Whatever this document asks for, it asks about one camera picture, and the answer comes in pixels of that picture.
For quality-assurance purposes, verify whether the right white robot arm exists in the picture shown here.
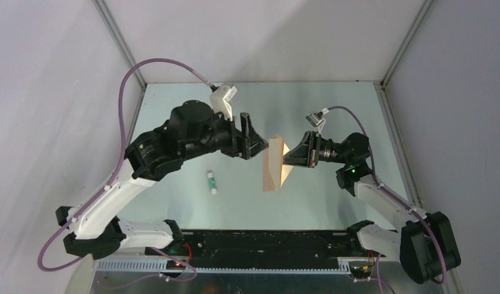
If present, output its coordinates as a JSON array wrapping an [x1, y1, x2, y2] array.
[[283, 131, 461, 284]]

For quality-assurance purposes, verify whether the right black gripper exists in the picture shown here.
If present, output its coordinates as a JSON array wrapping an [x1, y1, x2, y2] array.
[[279, 131, 350, 168]]

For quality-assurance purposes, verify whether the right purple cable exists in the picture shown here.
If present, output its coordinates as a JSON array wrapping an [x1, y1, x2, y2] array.
[[320, 105, 449, 294]]

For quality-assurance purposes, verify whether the white green glue stick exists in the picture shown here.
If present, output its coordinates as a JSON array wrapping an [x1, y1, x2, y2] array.
[[207, 171, 217, 194]]

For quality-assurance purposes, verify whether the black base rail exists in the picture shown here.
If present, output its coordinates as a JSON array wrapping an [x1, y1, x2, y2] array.
[[162, 229, 368, 270]]

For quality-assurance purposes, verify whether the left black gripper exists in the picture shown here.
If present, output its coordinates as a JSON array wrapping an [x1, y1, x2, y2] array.
[[181, 107, 269, 162]]

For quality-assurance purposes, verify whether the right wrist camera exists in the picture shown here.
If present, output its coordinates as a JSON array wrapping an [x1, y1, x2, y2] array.
[[305, 111, 326, 133]]

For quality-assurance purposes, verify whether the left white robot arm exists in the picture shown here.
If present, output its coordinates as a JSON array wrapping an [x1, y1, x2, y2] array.
[[56, 100, 269, 260]]

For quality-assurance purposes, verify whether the purple cable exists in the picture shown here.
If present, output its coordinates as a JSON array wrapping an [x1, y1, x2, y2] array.
[[320, 105, 449, 294], [37, 58, 216, 291]]

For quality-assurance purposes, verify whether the tan paper envelope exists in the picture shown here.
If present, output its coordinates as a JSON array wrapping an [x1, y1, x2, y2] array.
[[263, 135, 293, 192]]

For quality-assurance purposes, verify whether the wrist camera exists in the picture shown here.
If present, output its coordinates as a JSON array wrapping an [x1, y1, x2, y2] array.
[[209, 83, 238, 121], [305, 111, 326, 133]]

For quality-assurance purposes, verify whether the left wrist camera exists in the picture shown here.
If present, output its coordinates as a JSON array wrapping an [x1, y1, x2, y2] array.
[[209, 83, 238, 121]]

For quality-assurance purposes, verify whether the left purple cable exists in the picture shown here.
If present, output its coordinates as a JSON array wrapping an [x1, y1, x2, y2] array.
[[37, 58, 216, 291]]

